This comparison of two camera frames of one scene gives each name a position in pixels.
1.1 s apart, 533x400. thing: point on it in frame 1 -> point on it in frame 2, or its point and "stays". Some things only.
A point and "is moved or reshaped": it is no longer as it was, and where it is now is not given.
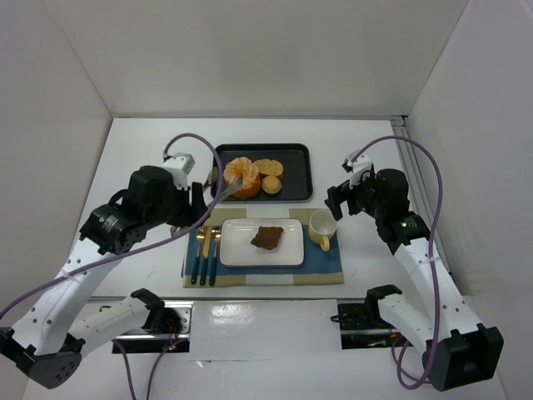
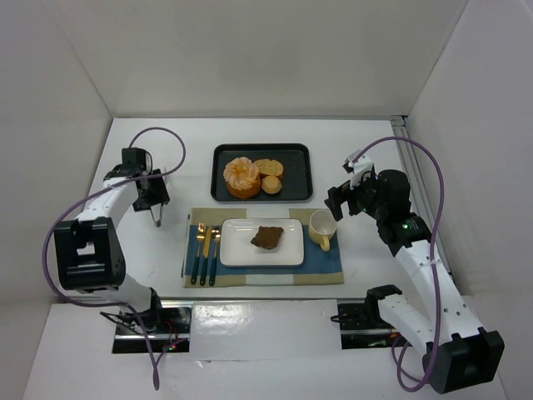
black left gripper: [196, 202] -> [152, 198]
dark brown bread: [267, 237] stays
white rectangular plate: [236, 248] stays
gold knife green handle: [205, 254] stays
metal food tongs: [212, 177] is moved or reshaped
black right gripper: [337, 199] stays
